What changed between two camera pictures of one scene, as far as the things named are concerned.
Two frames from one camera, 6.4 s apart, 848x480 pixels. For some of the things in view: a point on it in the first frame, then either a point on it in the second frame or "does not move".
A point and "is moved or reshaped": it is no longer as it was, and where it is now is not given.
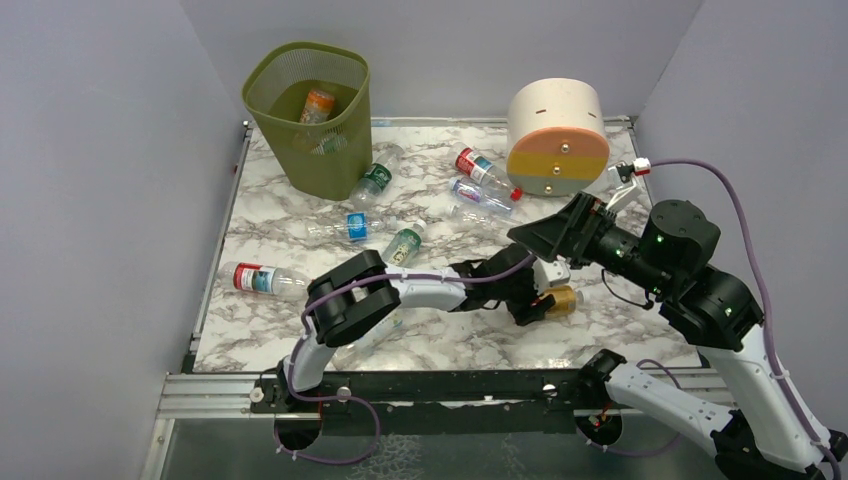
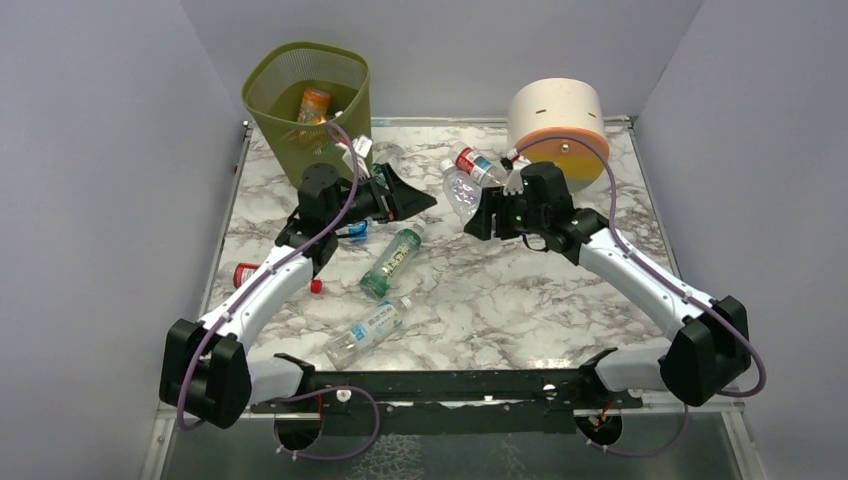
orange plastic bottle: (319, 105) does not move
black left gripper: (520, 285) to (382, 188)
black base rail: (436, 402) does not move
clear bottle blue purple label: (475, 193) is moved or reshaped
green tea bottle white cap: (403, 247) does not move
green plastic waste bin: (333, 158) does not move
